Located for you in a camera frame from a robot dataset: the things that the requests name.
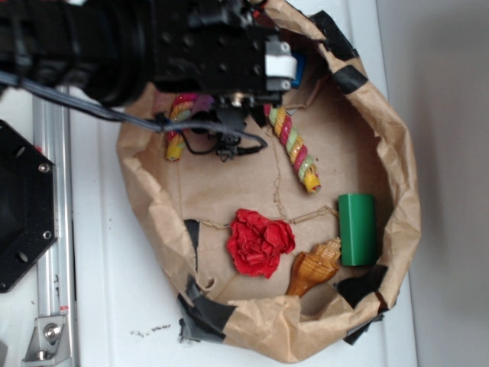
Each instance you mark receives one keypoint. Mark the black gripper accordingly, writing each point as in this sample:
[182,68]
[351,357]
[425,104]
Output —
[227,49]

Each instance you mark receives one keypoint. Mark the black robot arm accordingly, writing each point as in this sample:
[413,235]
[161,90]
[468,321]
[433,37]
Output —
[112,49]

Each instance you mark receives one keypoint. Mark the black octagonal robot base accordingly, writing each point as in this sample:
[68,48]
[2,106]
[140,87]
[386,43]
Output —
[27,206]

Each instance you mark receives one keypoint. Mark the blue block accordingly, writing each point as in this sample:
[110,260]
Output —
[300,69]

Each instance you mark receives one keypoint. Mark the crumpled brown paper bag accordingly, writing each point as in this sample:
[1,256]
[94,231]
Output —
[359,144]

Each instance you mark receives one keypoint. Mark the red crumpled paper flower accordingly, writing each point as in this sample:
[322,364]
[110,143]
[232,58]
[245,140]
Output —
[257,243]

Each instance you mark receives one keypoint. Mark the green rectangular block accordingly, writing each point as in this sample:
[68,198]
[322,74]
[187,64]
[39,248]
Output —
[357,226]

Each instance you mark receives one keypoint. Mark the brown conch seashell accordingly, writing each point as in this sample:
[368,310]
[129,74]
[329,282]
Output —
[316,267]

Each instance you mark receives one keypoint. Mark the metal corner bracket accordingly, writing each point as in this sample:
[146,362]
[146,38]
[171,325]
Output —
[49,344]

